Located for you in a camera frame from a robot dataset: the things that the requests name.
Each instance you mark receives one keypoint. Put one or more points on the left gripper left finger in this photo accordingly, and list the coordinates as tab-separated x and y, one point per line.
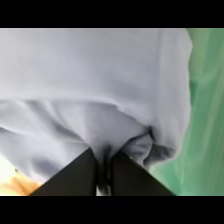
75	178

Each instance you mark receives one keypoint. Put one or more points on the light grey-blue shirt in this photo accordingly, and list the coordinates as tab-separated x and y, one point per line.
90	90

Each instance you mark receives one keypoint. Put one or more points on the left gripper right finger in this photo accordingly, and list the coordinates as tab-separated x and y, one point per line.
133	180

